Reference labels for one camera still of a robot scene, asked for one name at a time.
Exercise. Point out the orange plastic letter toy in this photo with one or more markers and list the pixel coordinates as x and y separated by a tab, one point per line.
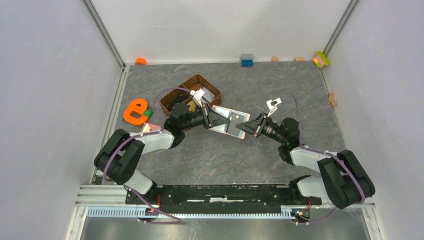
134	114

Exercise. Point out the orange round cap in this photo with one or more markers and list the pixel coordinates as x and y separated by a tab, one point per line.
140	61

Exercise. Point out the silver white card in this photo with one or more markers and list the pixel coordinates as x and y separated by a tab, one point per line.
208	96

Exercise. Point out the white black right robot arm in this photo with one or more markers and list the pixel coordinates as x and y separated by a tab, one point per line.
342	179

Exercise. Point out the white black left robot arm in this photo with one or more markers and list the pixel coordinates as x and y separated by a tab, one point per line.
119	157

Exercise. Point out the small green brick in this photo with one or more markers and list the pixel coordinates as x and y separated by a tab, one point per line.
148	113

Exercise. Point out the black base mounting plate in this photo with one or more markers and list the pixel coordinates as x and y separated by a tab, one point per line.
226	198

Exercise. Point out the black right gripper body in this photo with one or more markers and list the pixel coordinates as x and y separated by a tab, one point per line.
267	128

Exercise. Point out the curved wooden block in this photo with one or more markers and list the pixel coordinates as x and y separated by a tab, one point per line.
332	100

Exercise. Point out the blue toy brick stack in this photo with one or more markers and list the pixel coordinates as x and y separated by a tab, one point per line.
246	60

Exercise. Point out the woven wicker divided basket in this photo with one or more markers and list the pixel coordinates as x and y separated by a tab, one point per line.
198	84

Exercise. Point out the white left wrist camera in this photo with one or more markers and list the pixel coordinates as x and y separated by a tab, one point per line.
198	97

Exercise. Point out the aluminium frame rail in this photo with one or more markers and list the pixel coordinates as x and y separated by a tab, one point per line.
350	8
97	20

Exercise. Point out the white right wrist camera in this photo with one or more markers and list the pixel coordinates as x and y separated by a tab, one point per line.
272	105

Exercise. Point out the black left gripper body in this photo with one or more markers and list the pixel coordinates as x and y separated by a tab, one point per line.
196	119

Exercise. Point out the pink triangle picture card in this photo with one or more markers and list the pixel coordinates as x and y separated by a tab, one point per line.
149	127

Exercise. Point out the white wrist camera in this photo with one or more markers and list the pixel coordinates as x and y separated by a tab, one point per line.
272	105
198	97

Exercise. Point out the aluminium frame rail right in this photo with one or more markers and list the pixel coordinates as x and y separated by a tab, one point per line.
350	8

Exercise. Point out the aluminium frame rail left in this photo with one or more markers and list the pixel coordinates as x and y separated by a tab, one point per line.
97	20

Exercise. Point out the green pink yellow brick stack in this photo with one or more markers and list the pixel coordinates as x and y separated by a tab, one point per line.
321	60

